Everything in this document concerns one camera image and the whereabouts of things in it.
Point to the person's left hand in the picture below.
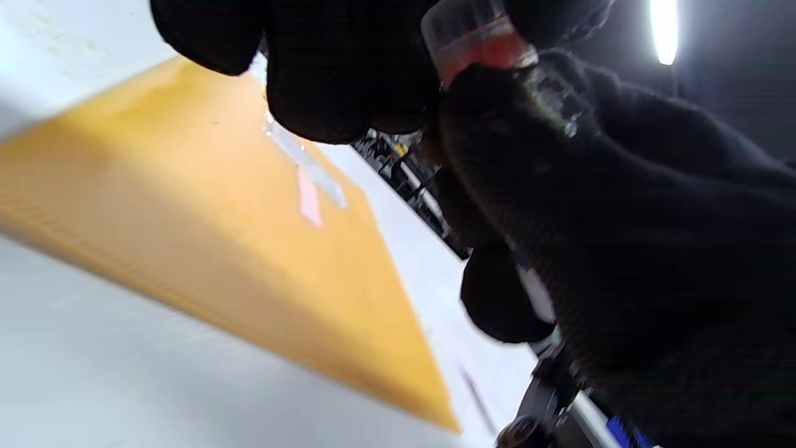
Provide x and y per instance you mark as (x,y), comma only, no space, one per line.
(348,68)

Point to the person's right hand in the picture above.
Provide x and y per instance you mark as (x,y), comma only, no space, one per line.
(653,249)

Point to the pink glue stick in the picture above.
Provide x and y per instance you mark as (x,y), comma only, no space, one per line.
(479,46)

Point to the pink sticky note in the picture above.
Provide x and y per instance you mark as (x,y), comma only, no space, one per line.
(309,199)

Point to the orange L-shaped folder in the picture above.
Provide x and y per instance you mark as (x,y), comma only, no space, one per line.
(217,249)

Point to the white paper label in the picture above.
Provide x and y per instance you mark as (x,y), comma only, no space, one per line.
(308,160)

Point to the ceiling light strip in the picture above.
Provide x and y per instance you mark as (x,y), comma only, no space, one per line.
(663,31)

